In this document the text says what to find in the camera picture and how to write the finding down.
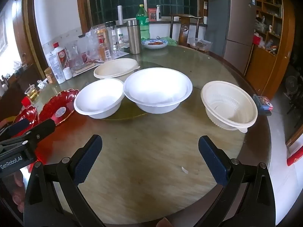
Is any printed card box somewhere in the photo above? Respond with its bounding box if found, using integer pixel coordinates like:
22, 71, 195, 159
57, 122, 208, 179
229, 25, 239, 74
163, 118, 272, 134
252, 94, 273, 111

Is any green soda bottle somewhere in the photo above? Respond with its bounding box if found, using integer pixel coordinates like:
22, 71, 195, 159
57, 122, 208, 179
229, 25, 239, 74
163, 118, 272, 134
136, 4, 151, 40

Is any white medicine bottle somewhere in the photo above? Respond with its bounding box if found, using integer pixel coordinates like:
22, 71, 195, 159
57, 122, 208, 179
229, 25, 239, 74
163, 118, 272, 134
116, 27, 125, 44

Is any red plastic object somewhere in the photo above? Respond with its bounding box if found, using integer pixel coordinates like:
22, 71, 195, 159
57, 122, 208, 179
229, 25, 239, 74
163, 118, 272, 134
287, 149, 303, 166

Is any glass tea cup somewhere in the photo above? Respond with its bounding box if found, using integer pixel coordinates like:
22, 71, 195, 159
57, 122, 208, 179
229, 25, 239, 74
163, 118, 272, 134
24, 84, 39, 101

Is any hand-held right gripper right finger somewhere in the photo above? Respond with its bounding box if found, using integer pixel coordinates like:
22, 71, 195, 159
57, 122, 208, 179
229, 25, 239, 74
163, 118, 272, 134
193, 135, 276, 227

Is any grey refrigerator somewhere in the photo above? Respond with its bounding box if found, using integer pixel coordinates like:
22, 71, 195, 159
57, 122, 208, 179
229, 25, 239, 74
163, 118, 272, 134
204, 0, 258, 75

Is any wooden sideboard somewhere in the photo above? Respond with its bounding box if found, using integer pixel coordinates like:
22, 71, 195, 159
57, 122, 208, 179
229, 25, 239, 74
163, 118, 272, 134
0, 61, 46, 123

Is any clear glass cup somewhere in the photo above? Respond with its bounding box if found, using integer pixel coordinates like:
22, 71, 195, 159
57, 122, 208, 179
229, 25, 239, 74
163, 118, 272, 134
64, 40, 83, 68

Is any person's left hand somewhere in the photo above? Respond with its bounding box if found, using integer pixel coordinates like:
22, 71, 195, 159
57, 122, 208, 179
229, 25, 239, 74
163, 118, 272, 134
11, 170, 26, 214

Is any clear jar black lid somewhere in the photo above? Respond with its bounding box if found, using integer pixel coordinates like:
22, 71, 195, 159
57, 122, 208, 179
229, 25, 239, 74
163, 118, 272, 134
105, 20, 119, 52

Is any red plastic plate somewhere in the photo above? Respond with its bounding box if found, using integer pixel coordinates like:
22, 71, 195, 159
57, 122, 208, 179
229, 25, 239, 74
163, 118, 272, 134
38, 89, 80, 126
13, 105, 39, 133

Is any green cloth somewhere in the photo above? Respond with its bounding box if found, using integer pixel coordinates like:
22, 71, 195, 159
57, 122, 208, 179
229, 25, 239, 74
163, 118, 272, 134
163, 36, 177, 47

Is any brown book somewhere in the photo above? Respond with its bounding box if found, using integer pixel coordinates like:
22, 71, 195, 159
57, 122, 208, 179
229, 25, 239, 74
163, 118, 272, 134
72, 60, 103, 76

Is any shallow cream plastic bowl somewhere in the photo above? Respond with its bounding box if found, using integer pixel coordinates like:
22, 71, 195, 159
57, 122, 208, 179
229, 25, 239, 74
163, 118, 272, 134
93, 58, 141, 79

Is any blue white ceramic bowl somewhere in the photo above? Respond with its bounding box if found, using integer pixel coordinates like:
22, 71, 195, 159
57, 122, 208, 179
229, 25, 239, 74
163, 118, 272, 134
141, 39, 169, 50

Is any white paper roll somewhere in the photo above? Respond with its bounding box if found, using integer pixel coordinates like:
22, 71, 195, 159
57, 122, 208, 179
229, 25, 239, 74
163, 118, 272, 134
117, 5, 124, 26

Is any small white bowl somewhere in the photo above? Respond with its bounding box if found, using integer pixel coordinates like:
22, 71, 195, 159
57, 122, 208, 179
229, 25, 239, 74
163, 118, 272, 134
74, 79, 125, 119

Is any clear plastic food container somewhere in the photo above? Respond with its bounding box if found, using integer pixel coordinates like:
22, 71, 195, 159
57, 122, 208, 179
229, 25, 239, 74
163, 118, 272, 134
188, 38, 213, 52

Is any amber liquor bottle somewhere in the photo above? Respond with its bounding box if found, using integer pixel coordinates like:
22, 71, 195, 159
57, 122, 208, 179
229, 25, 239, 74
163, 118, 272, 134
97, 27, 112, 61

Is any white printed leaflet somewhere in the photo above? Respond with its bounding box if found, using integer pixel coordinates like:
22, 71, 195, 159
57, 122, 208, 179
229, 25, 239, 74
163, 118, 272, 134
111, 48, 130, 60

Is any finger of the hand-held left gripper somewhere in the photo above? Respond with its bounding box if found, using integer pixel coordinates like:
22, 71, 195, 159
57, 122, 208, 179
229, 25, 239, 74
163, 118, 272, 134
0, 119, 57, 150
0, 119, 30, 139

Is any ribbed cream plastic bowl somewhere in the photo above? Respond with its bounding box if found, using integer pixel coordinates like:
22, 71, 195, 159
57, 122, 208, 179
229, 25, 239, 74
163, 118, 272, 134
200, 81, 258, 133

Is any framed wall picture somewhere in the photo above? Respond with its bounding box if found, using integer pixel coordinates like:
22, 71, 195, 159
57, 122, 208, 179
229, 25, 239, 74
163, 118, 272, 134
0, 12, 9, 54

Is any person's right hand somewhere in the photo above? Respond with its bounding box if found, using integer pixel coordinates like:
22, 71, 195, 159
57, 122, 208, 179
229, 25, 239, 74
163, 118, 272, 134
156, 217, 172, 227

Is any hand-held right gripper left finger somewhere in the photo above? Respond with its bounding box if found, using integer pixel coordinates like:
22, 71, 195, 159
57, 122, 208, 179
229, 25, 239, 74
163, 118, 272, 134
24, 134, 106, 227

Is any wooden shelf cabinet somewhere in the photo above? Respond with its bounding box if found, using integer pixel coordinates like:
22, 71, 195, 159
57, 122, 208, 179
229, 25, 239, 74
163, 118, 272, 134
244, 0, 297, 101

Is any white liquor bottle red label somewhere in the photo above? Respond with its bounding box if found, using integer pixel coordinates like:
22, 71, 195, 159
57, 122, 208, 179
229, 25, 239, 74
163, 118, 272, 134
52, 42, 70, 70

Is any large white bowl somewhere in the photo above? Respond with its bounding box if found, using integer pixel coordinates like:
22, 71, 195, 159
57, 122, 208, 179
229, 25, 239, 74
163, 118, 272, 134
123, 68, 193, 114

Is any small amber bottle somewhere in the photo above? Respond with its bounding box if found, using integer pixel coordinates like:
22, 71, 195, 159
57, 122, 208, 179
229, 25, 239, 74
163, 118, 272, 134
44, 67, 55, 85

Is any steel thermos flask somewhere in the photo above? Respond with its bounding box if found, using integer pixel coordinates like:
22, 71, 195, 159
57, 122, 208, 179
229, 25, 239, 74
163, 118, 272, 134
127, 19, 143, 54

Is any wooden chair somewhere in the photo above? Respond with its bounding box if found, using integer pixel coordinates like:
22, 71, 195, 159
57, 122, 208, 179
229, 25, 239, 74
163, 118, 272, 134
170, 14, 204, 47

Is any black floor fan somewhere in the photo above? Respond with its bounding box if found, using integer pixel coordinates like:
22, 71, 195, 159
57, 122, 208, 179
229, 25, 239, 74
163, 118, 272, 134
284, 74, 303, 115

